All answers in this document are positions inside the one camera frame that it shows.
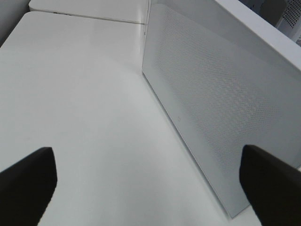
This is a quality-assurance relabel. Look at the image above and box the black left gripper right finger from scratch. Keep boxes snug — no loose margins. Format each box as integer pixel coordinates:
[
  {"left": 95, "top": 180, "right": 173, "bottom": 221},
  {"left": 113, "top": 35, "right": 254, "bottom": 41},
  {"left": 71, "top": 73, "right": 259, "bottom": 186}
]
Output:
[{"left": 239, "top": 145, "right": 301, "bottom": 226}]

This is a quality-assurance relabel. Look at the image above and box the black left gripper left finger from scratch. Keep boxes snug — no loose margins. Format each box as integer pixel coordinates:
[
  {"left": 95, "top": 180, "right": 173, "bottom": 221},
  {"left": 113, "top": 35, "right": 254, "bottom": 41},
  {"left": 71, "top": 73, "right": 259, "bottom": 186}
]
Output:
[{"left": 0, "top": 147, "right": 57, "bottom": 226}]

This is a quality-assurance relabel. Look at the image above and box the white microwave door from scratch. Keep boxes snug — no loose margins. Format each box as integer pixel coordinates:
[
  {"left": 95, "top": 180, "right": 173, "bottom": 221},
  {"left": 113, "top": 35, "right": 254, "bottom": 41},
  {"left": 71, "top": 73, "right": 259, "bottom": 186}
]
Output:
[{"left": 143, "top": 0, "right": 301, "bottom": 217}]

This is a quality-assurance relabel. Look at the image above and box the white microwave oven body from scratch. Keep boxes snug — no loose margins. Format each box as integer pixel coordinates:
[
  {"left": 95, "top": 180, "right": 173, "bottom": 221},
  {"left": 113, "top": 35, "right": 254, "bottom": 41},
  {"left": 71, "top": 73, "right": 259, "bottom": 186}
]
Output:
[{"left": 237, "top": 0, "right": 301, "bottom": 49}]

